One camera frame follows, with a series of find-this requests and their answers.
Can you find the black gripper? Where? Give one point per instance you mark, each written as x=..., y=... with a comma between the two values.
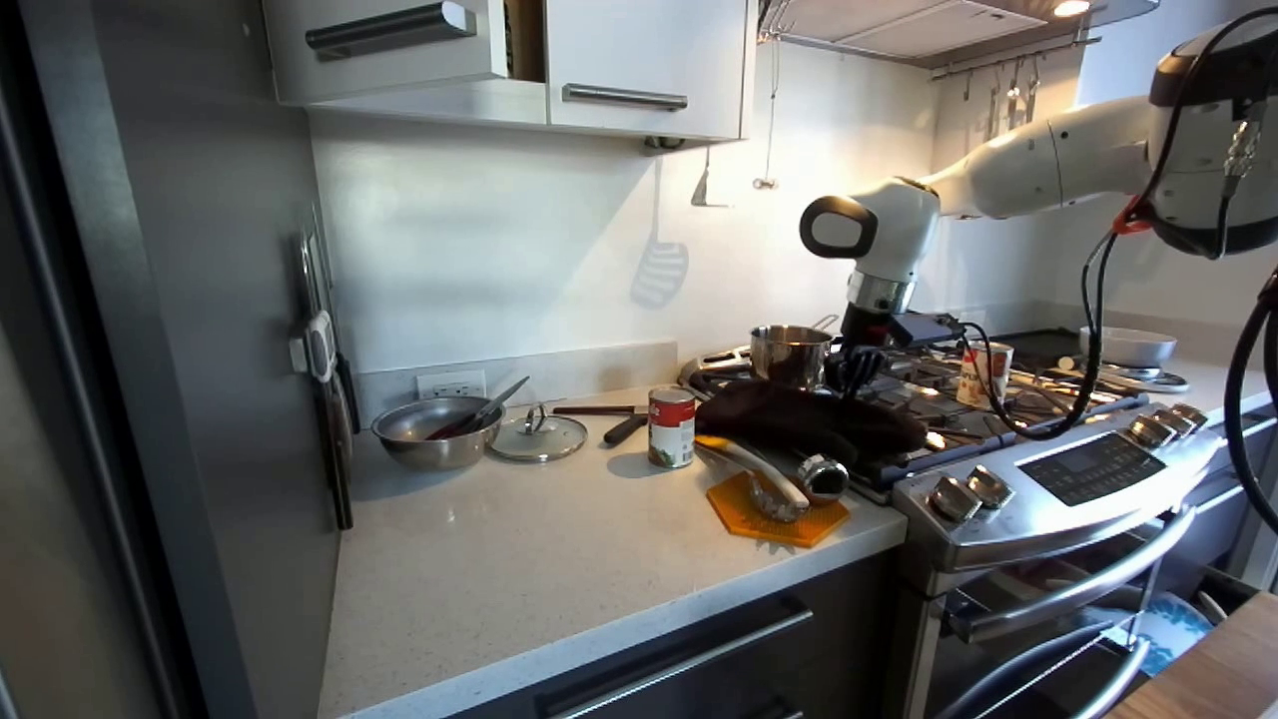
x=871, y=327

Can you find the brown oven mitt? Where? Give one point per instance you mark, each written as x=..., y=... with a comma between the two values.
x=802, y=425

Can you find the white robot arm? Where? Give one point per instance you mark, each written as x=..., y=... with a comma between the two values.
x=1052, y=165

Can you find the small steel saucepan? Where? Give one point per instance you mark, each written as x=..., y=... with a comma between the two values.
x=786, y=353

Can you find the patterned ceramic mug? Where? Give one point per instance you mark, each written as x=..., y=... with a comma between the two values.
x=995, y=371

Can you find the silver stove knob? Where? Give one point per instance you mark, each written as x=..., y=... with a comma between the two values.
x=1184, y=417
x=951, y=497
x=1149, y=429
x=990, y=490

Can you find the red white soup can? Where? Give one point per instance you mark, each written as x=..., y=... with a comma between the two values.
x=673, y=429

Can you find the stainless steel gas range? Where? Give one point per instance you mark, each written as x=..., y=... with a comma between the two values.
x=1064, y=465

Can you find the small hanging white utensil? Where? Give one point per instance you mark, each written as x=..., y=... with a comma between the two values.
x=701, y=184

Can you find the thin hanging white utensil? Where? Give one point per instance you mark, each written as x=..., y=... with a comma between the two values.
x=763, y=135

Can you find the dark lower kitchen cabinet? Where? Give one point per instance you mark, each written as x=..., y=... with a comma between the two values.
x=691, y=654

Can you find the glass pot lid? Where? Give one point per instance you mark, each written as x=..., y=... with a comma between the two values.
x=540, y=437

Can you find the metal spoon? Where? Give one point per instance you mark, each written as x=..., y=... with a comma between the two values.
x=492, y=400

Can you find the white upper kitchen cabinet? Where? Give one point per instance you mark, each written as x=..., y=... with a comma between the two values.
x=1132, y=60
x=641, y=66

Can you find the blue patterned rug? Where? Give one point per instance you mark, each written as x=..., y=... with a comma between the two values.
x=1173, y=625

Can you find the glowing hood lamp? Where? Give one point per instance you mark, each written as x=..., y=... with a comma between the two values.
x=1071, y=4

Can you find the silver metal bowl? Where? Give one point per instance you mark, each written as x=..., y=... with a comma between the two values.
x=432, y=434

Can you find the wooden table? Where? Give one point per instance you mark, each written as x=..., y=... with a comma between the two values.
x=1203, y=671

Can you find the dark hanging utensil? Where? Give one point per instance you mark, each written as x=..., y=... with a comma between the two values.
x=337, y=441

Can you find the white magnetic hook holder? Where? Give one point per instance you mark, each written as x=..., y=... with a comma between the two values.
x=319, y=348

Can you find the stainless steel refrigerator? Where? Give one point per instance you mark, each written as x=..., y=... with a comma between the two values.
x=135, y=400

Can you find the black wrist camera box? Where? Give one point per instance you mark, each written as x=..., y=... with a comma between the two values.
x=931, y=329

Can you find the metal utensil rail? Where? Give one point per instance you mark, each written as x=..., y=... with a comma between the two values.
x=1012, y=52

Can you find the white wall outlet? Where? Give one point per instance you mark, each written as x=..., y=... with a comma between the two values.
x=453, y=386

